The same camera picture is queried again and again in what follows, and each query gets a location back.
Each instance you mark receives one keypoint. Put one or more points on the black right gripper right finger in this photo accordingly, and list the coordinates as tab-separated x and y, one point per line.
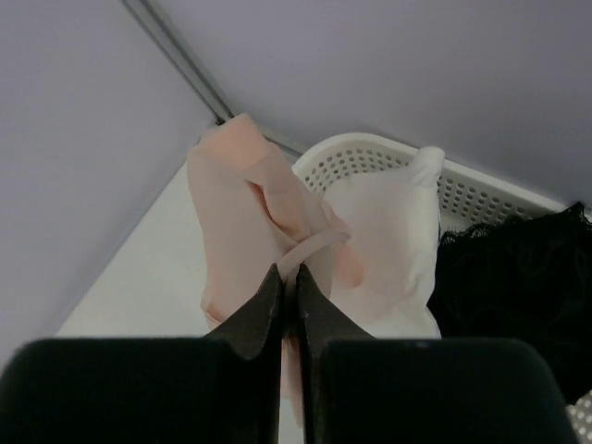
359	389

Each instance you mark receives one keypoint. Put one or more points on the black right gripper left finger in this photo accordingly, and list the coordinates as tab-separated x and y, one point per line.
219	388

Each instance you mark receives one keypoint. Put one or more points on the peach pink bra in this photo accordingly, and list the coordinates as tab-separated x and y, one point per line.
254	212

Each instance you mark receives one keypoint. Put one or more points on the white cloth in basket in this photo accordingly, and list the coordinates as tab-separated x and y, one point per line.
394	221

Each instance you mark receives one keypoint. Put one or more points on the black garment in basket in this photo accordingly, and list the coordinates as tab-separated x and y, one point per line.
525	279

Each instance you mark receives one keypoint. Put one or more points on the white plastic basket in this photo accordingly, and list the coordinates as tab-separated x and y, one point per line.
467	197

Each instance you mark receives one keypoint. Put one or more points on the right aluminium frame post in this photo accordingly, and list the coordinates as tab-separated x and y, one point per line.
158	25

